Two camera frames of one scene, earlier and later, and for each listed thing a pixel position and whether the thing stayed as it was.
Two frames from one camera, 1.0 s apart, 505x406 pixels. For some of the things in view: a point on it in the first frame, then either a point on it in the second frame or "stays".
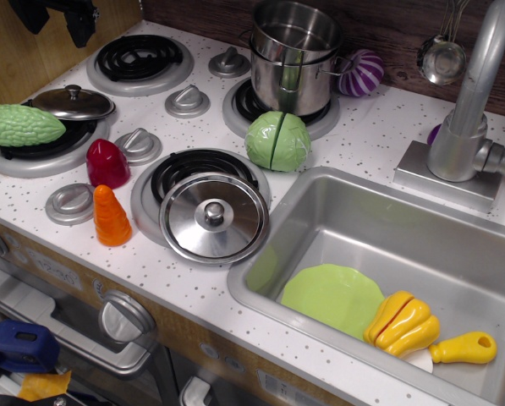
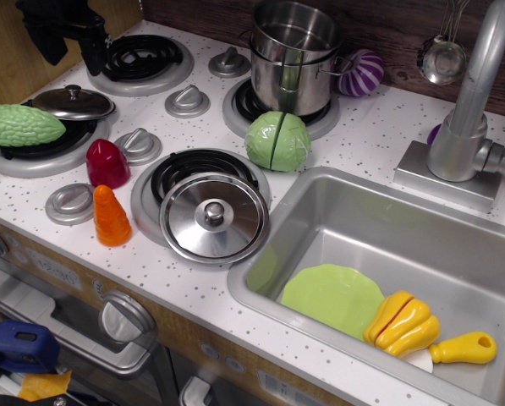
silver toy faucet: (460, 158) stays
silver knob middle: (187, 102) stays
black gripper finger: (80, 17) to (95, 49)
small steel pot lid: (73, 102) stays
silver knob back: (230, 64) stays
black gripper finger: (34, 13) to (49, 37)
